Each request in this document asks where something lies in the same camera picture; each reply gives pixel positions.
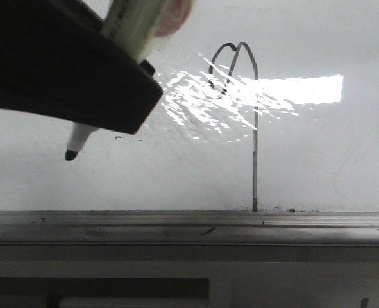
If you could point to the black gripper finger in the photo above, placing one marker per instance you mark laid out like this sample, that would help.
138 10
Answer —
55 62

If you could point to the white black-tipped whiteboard marker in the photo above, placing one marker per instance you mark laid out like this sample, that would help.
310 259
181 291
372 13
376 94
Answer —
130 26

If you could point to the red magnet taped to marker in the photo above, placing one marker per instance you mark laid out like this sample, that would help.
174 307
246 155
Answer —
173 17

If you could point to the white whiteboard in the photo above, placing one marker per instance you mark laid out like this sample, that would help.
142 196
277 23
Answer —
278 99

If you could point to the aluminium whiteboard tray rail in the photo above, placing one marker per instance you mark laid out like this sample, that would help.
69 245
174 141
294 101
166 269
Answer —
189 228

